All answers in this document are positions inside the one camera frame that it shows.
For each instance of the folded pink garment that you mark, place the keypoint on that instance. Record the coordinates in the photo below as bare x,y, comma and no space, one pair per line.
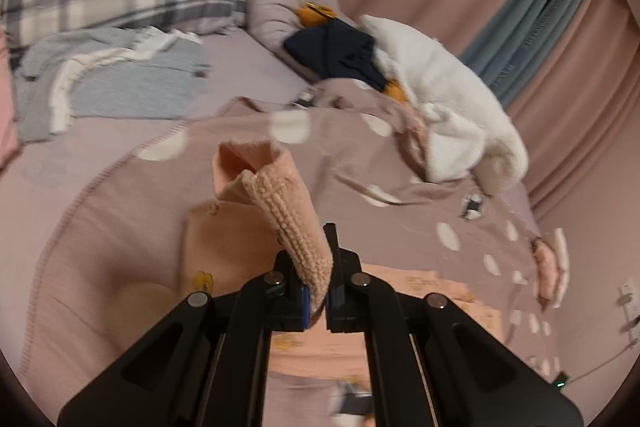
545,272

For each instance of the grey-blue ruffled garment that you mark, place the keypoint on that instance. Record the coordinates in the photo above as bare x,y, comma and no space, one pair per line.
125,92

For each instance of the pink and cream folded clothes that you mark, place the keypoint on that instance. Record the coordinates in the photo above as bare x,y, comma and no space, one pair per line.
562,257

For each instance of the white wall socket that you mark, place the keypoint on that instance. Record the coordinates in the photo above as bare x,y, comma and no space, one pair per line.
629,302

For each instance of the peach cartoon print shirt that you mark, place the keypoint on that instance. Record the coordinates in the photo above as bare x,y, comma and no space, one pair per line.
240,237

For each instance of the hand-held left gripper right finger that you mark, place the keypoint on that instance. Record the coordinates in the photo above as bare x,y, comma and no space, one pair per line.
335,302

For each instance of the mauve pillow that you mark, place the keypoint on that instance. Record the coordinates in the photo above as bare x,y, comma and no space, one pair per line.
275,2

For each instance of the mauve polka dot blanket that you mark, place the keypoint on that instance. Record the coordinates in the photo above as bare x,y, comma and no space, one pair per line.
125,217

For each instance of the white fleece garment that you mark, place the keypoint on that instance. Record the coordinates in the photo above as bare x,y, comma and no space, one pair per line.
440,82

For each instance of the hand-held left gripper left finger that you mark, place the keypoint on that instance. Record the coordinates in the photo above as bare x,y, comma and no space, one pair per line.
303,307

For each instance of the navy garment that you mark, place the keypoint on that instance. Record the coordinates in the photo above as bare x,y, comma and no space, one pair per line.
335,49

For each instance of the blue-grey curtain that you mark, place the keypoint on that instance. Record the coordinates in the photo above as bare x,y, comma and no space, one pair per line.
530,27

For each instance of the orange cloth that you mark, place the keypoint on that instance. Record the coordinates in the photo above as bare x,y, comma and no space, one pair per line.
395,91
315,16

